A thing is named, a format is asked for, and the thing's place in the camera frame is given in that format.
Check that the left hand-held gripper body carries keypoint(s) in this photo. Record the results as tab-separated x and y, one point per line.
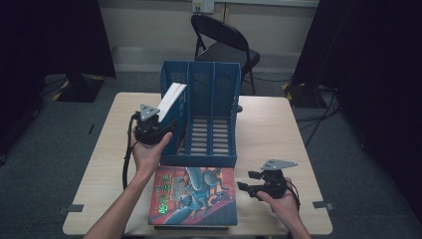
147	131

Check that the red illustrated book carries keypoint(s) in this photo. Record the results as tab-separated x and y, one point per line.
195	195

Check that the small dark object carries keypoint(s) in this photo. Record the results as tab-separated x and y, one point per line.
239	108

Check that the blue plastic file rack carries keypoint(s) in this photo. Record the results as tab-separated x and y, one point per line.
212	109

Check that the black curtain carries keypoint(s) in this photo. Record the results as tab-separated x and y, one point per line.
371	66
49	36

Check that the white wall socket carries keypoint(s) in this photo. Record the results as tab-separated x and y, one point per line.
203	6

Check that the black stand base yellow tape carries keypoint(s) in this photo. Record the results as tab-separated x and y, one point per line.
79	88
305	94

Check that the black folding chair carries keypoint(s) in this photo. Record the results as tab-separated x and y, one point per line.
229	49

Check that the blue book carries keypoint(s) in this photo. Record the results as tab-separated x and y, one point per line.
172	96

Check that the person's left hand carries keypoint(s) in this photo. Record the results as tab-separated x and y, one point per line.
149	157

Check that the grey tape strip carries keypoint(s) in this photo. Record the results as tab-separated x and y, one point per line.
74	208
323	205

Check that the person's right hand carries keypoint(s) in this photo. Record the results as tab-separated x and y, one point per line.
283	207

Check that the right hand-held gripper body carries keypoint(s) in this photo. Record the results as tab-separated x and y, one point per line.
273	184

